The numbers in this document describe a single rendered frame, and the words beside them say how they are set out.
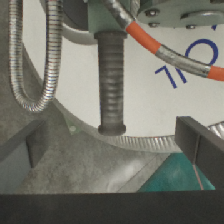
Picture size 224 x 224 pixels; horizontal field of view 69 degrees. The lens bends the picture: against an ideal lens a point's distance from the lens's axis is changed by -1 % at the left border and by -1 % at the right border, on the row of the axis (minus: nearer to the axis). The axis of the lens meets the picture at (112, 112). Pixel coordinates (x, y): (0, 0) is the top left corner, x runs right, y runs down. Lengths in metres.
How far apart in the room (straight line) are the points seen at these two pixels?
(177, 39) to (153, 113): 0.16
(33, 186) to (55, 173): 0.13
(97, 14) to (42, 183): 0.93
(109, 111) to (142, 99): 0.19
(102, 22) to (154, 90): 0.21
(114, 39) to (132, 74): 0.21
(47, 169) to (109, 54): 0.90
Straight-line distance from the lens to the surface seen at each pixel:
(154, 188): 1.64
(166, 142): 0.41
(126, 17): 0.18
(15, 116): 1.02
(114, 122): 0.22
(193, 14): 0.22
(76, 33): 0.55
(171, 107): 0.37
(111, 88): 0.21
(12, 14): 0.32
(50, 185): 1.06
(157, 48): 0.17
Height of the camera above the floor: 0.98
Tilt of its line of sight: 48 degrees down
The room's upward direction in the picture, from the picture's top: 71 degrees clockwise
